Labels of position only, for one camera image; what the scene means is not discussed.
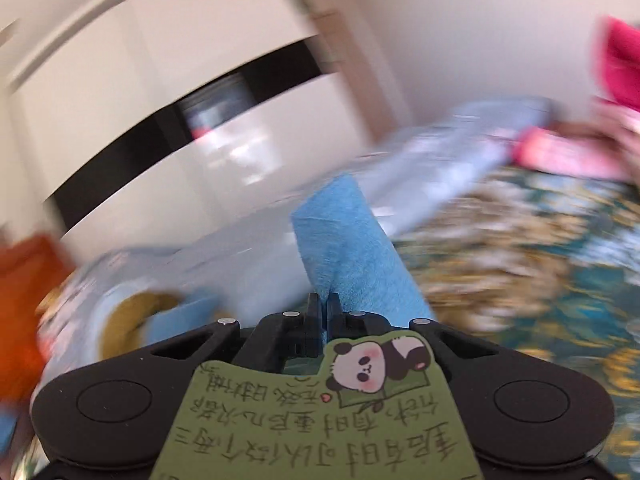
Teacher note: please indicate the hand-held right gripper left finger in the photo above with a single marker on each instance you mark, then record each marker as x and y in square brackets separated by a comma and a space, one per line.
[312, 325]

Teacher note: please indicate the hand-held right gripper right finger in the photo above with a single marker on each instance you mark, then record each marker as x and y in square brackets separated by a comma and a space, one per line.
[335, 320]

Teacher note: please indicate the pale blue fleece garment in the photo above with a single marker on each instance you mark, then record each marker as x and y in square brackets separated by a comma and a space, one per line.
[345, 250]

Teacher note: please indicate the green panda paper card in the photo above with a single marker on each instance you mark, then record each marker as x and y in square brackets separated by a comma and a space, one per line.
[310, 425]

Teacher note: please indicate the grey floral quilt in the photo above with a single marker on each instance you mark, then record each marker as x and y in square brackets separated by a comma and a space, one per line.
[425, 170]

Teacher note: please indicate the teal floral blanket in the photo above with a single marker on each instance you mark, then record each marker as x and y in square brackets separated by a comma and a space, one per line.
[525, 270]

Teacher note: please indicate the pink cloth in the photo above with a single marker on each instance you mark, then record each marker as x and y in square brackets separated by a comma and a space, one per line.
[565, 152]

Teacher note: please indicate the orange wooden headboard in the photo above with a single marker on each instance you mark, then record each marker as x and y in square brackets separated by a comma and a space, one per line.
[25, 310]

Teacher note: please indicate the white wardrobe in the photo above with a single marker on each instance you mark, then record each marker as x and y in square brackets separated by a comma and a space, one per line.
[150, 50]

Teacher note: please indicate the magenta cloth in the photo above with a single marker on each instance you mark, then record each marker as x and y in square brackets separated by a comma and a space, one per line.
[622, 60]

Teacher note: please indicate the beige door frame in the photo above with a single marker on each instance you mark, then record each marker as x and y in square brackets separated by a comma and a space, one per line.
[360, 70]

